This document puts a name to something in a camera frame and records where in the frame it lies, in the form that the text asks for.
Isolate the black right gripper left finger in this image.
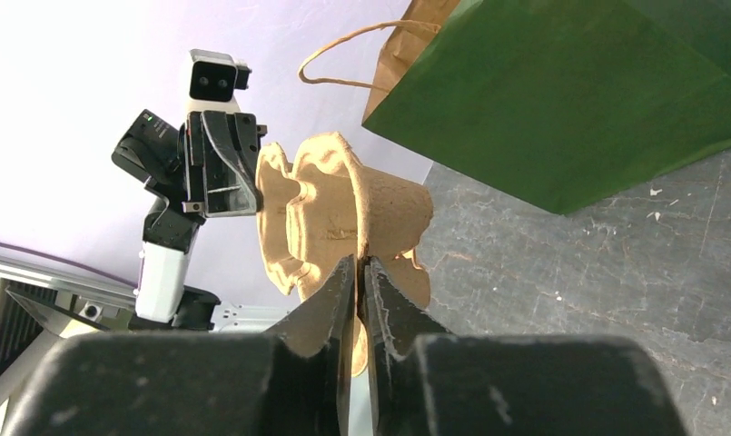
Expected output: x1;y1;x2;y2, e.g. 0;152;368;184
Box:
4;256;356;435

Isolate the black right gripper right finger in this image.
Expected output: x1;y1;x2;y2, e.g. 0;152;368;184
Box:
362;258;686;435

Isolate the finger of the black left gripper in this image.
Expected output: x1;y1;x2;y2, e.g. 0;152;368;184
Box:
201;111;263;218

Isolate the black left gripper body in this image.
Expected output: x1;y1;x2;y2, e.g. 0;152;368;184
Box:
179;111;266;218

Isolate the single brown cup carrier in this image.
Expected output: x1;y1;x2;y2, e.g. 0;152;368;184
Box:
254;131;435;379

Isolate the green brown paper bag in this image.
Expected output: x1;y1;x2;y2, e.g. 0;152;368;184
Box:
362;0;731;214

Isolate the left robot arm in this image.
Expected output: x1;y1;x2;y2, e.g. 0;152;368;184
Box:
112;110;267;332

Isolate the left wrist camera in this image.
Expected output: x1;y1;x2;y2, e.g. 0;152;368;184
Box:
184;49;252;114

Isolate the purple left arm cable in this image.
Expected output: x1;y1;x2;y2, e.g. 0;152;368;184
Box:
0;237;138;289

